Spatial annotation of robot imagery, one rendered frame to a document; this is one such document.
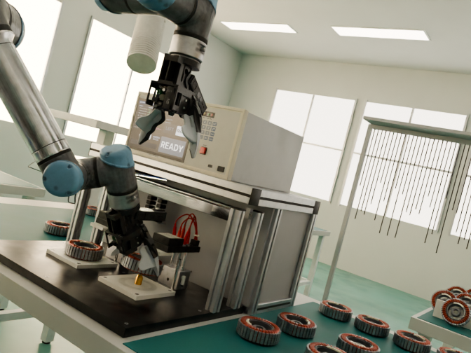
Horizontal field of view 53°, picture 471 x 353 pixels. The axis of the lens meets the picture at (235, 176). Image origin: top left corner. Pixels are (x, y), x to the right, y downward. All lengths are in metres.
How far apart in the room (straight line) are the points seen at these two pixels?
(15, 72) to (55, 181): 0.23
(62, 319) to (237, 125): 0.67
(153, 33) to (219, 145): 1.45
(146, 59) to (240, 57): 6.87
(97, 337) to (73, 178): 0.33
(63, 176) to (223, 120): 0.54
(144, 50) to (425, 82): 5.84
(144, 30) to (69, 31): 4.11
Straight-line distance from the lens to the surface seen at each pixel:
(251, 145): 1.41
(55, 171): 1.02
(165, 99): 1.00
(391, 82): 8.03
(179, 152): 1.46
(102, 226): 1.51
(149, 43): 2.68
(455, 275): 7.46
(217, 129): 1.38
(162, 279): 1.45
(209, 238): 1.51
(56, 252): 1.51
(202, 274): 1.52
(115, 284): 1.32
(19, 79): 1.07
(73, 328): 1.14
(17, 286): 1.31
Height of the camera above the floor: 1.16
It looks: 1 degrees down
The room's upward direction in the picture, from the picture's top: 15 degrees clockwise
